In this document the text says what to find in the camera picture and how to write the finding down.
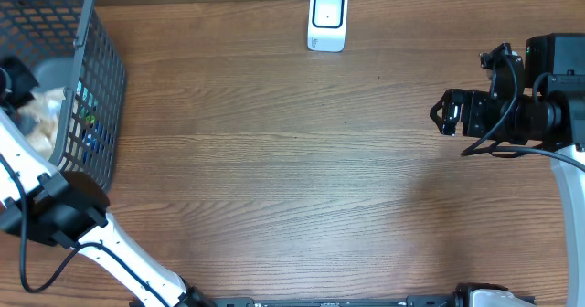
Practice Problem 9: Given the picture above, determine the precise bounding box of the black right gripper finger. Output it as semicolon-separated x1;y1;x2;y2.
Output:
431;89;459;113
430;108;457;136

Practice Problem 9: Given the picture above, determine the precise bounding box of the beige snack bag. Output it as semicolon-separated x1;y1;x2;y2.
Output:
17;88;66;160

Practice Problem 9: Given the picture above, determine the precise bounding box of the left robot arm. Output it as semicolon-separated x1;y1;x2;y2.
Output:
1;57;213;306

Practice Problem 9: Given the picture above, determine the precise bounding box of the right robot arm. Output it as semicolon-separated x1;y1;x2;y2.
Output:
430;33;584;306

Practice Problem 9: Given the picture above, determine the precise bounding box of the white barcode scanner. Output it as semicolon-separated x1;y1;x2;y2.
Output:
307;0;348;53

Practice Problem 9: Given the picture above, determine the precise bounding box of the grey plastic shopping basket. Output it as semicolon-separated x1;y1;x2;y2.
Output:
1;0;126;190

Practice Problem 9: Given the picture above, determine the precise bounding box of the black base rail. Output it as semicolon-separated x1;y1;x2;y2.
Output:
129;295;537;307

